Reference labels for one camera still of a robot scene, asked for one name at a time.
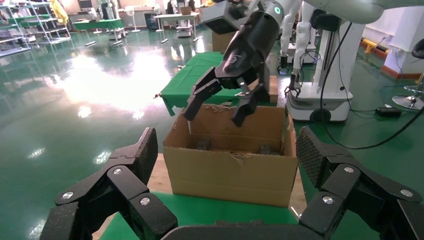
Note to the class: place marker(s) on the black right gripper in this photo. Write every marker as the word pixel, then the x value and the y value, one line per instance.
pixel 248 49

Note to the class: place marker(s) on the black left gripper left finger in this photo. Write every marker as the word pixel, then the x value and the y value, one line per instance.
pixel 126 185

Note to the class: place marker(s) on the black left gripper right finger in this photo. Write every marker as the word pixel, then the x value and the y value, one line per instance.
pixel 348 192

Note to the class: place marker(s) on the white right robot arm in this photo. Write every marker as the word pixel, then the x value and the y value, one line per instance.
pixel 348 10

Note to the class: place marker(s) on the flat brown cardboard box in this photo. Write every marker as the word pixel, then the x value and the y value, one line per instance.
pixel 273 87

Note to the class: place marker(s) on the brown cardboard carton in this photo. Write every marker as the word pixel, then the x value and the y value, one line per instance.
pixel 220 41

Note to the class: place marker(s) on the large open cardboard carton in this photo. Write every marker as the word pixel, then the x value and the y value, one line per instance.
pixel 198 179

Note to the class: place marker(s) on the green tablecloth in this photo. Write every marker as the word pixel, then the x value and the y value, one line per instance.
pixel 185 82
pixel 198 213

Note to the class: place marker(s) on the black foam insert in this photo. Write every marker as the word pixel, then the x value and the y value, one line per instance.
pixel 203 145
pixel 268 149

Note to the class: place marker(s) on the small white cart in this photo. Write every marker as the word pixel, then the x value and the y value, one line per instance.
pixel 184 30

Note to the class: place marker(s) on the black power adapter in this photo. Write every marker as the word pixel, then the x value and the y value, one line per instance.
pixel 388 112

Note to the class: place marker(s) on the white wheeled robot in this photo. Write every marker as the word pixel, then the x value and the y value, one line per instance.
pixel 331 102

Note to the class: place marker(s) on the white table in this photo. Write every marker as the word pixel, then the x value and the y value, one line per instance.
pixel 175 16

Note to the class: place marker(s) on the black cabinet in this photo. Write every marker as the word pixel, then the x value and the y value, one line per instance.
pixel 150 21

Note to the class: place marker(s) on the black stool with chrome base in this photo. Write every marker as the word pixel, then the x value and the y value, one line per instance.
pixel 409 101

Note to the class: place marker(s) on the white standing fan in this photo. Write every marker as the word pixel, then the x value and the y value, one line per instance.
pixel 132 15

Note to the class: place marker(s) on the green covered table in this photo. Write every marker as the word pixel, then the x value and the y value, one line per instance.
pixel 97 24

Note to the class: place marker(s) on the white metal shelf rack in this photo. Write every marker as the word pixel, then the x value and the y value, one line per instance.
pixel 10 43
pixel 49 36

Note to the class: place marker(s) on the yellow hanging garment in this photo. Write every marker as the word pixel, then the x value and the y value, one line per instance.
pixel 59 13

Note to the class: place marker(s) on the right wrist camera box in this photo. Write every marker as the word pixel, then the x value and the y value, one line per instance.
pixel 222 20

